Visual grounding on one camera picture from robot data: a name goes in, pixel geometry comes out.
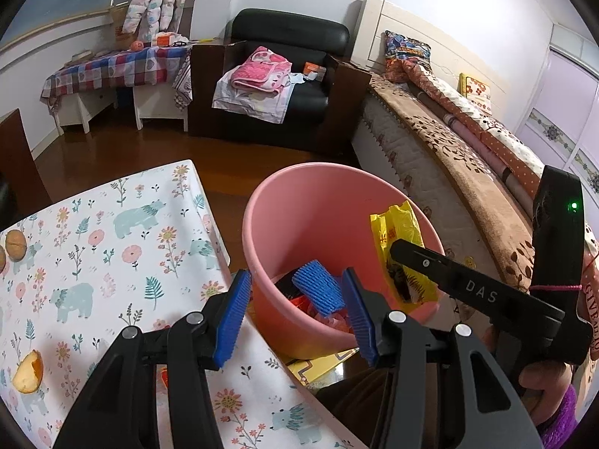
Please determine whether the yellow floral pillow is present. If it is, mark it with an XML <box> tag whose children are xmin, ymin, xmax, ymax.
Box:
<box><xmin>459</xmin><ymin>72</ymin><xmax>493</xmax><ymax>108</ymax></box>

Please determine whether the floral puffy jacket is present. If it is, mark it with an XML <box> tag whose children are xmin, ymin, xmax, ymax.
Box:
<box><xmin>122</xmin><ymin>0</ymin><xmax>190</xmax><ymax>43</ymax></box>

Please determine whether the person's right hand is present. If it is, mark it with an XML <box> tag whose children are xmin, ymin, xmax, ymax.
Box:
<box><xmin>484</xmin><ymin>327</ymin><xmax>575</xmax><ymax>425</ymax></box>

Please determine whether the cardboard box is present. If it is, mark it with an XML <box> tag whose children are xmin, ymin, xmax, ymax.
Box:
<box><xmin>112</xmin><ymin>4</ymin><xmax>141</xmax><ymax>50</ymax></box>

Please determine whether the yellow plastic bag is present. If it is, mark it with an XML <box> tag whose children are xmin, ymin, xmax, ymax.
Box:
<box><xmin>370</xmin><ymin>200</ymin><xmax>439</xmax><ymax>314</ymax></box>

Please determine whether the blue foam net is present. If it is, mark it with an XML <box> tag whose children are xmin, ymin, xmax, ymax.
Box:
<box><xmin>292</xmin><ymin>259</ymin><xmax>344</xmax><ymax>316</ymax></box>

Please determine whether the pink plastic bucket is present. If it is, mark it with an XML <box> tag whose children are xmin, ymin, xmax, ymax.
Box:
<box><xmin>242</xmin><ymin>163</ymin><xmax>446</xmax><ymax>360</ymax></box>

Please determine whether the floral tablecloth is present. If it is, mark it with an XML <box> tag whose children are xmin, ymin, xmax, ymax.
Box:
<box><xmin>0</xmin><ymin>160</ymin><xmax>370</xmax><ymax>449</ymax></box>

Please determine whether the brown leaf-pattern blanket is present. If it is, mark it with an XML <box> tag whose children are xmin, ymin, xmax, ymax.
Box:
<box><xmin>370</xmin><ymin>72</ymin><xmax>536</xmax><ymax>291</ymax></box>

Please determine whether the person's right forearm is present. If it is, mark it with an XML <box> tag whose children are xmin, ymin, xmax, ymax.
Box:
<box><xmin>537</xmin><ymin>384</ymin><xmax>582</xmax><ymax>449</ymax></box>

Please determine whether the colourful printed pillow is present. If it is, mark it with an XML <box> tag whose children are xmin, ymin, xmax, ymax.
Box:
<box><xmin>384</xmin><ymin>30</ymin><xmax>432</xmax><ymax>82</ymax></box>

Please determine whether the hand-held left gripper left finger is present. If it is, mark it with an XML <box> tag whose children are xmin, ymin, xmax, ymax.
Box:
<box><xmin>54</xmin><ymin>270</ymin><xmax>252</xmax><ymax>449</ymax></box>

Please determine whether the lilac wardrobe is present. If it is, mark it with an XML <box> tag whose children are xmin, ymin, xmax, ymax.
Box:
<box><xmin>515</xmin><ymin>23</ymin><xmax>599</xmax><ymax>225</ymax></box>

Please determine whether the pink folded cloth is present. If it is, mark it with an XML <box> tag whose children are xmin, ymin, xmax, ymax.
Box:
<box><xmin>232</xmin><ymin>47</ymin><xmax>293</xmax><ymax>93</ymax></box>

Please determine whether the orange floral quilt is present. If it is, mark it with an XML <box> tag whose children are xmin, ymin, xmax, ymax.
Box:
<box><xmin>402</xmin><ymin>58</ymin><xmax>544</xmax><ymax>197</ymax></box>

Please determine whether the black leather armchair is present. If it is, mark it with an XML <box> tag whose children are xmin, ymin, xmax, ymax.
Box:
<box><xmin>189</xmin><ymin>8</ymin><xmax>373</xmax><ymax>155</ymax></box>

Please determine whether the plaid tablecloth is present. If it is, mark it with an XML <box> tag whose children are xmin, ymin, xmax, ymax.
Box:
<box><xmin>40</xmin><ymin>40</ymin><xmax>194</xmax><ymax>113</ymax></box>

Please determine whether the white cloth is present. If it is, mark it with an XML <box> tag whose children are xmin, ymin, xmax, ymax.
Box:
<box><xmin>212</xmin><ymin>68</ymin><xmax>293</xmax><ymax>125</ymax></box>

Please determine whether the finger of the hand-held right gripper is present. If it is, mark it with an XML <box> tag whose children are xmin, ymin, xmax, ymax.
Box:
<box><xmin>392</xmin><ymin>239</ymin><xmax>532</xmax><ymax>333</ymax></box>

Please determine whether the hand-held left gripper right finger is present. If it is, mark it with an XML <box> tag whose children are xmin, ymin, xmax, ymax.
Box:
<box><xmin>343</xmin><ymin>268</ymin><xmax>544</xmax><ymax>449</ymax></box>

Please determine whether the pink plastic wrapper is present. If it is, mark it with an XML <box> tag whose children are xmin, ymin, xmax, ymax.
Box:
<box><xmin>318</xmin><ymin>312</ymin><xmax>356</xmax><ymax>335</ymax></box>

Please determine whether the yellow printed card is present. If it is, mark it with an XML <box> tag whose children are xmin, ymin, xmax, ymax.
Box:
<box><xmin>286</xmin><ymin>350</ymin><xmax>359</xmax><ymax>387</ymax></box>

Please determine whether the white-framed bed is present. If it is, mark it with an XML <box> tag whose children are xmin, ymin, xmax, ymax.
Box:
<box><xmin>351</xmin><ymin>0</ymin><xmax>539</xmax><ymax>291</ymax></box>

